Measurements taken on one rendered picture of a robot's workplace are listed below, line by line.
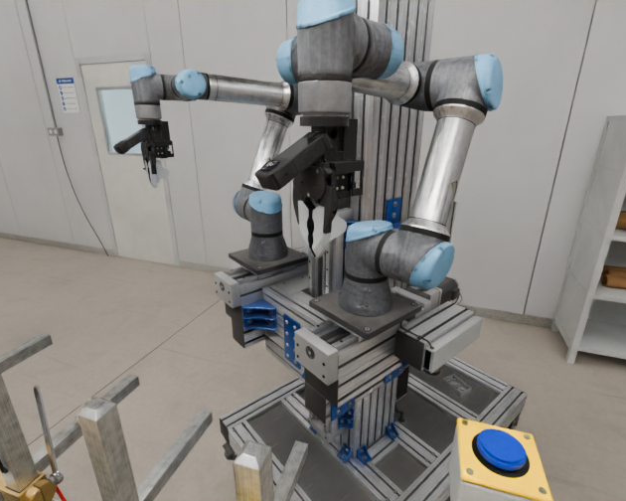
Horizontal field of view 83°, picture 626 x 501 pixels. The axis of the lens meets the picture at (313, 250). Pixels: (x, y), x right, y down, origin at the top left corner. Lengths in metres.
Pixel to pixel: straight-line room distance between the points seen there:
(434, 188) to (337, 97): 0.41
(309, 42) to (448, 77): 0.47
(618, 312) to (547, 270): 0.55
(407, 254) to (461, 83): 0.39
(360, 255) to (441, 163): 0.28
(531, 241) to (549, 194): 0.35
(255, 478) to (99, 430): 0.24
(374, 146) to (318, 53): 0.60
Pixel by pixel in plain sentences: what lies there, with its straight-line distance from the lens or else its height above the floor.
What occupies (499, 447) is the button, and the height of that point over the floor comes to 1.23.
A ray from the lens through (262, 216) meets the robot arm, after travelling 1.24.
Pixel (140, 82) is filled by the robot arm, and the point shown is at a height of 1.62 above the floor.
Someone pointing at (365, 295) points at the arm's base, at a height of 1.09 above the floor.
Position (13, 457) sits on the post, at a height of 0.95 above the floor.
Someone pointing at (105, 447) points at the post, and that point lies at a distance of 0.66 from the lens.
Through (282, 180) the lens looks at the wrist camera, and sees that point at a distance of 0.47.
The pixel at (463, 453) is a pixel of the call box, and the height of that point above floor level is 1.22.
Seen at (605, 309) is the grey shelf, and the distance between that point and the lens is 3.36.
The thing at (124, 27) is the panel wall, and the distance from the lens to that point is 4.17.
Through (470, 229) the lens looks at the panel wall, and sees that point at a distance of 2.99.
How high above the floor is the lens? 1.51
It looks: 20 degrees down
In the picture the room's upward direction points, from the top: straight up
